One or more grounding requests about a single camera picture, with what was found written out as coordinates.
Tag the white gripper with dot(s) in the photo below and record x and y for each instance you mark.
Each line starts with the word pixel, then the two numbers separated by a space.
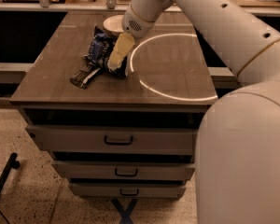
pixel 136 26

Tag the blue chip bag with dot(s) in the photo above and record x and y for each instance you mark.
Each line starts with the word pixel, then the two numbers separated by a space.
pixel 99 53

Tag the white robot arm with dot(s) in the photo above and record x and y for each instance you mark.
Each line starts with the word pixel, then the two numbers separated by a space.
pixel 237 160

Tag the black rxbar chocolate bar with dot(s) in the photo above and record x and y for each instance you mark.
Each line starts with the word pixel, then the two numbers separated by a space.
pixel 83 77

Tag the white bowl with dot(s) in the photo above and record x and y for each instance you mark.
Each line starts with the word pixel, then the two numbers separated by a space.
pixel 113 25

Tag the grey drawer cabinet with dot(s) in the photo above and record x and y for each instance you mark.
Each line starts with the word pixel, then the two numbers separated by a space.
pixel 168 86

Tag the top grey drawer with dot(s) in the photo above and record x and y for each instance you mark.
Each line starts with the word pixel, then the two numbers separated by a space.
pixel 113 140

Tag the grey drawer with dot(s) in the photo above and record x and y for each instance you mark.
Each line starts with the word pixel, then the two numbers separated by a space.
pixel 128 190
pixel 124 170
pixel 113 140

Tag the middle grey drawer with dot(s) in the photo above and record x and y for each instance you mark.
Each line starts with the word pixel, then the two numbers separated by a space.
pixel 124 170

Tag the bottom grey drawer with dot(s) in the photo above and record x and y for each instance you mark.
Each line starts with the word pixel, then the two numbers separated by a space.
pixel 128 190

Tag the black stand leg left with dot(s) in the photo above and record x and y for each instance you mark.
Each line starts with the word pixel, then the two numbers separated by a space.
pixel 12 163

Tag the blue tape cross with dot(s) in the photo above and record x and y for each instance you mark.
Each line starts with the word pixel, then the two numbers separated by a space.
pixel 125 213

